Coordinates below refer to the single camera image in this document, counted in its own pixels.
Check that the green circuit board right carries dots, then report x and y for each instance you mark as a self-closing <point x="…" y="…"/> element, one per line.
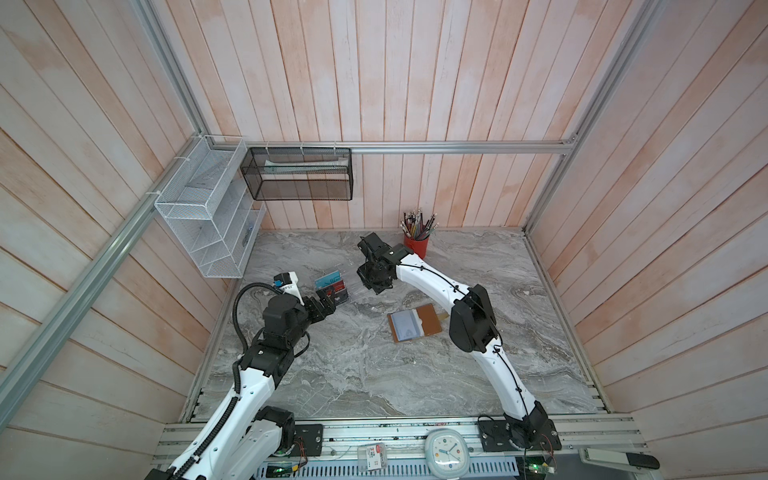
<point x="534" y="468"/>

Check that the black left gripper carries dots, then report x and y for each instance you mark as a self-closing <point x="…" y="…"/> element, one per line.
<point x="320" y="314"/>

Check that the red metal pencil bucket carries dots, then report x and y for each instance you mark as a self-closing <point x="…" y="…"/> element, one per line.
<point x="419" y="247"/>

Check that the aluminium mounting rail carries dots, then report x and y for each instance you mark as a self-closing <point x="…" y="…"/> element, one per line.
<point x="405" y="437"/>

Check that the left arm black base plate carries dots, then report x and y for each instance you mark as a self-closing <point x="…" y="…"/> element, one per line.
<point x="307" y="441"/>

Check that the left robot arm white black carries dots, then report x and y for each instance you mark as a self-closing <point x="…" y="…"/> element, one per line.
<point x="243" y="431"/>

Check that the green circuit board left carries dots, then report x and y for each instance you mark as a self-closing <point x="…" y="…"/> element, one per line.
<point x="283" y="470"/>

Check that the clear acrylic card display stand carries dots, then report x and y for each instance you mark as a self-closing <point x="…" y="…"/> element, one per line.
<point x="353" y="282"/>

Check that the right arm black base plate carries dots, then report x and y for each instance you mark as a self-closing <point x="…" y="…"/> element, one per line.
<point x="503" y="436"/>

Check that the white analog clock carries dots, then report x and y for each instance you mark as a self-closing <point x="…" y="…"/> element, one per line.
<point x="446" y="454"/>

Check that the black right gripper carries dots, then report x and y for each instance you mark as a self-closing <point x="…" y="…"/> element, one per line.
<point x="361" y="271"/>

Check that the green circuit board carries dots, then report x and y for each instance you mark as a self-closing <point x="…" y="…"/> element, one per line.
<point x="283" y="470"/>
<point x="534" y="468"/>

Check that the black mesh wall basket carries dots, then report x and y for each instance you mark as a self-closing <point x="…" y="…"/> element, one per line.
<point x="298" y="173"/>

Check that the small red white box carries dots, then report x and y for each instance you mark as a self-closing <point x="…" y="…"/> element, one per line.
<point x="372" y="458"/>

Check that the black VIP card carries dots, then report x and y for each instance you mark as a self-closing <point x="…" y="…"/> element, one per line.
<point x="340" y="297"/>

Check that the red VIP card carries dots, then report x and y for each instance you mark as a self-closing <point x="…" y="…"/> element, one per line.
<point x="338" y="286"/>

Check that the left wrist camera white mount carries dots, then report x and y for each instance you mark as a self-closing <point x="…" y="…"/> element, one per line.
<point x="287" y="282"/>

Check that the white wire mesh shelf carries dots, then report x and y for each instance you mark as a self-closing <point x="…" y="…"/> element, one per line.
<point x="208" y="207"/>

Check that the bundle of coloured pencils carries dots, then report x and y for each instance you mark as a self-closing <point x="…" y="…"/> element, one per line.
<point x="416" y="226"/>

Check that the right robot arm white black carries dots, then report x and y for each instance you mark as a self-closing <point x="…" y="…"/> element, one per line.
<point x="472" y="328"/>

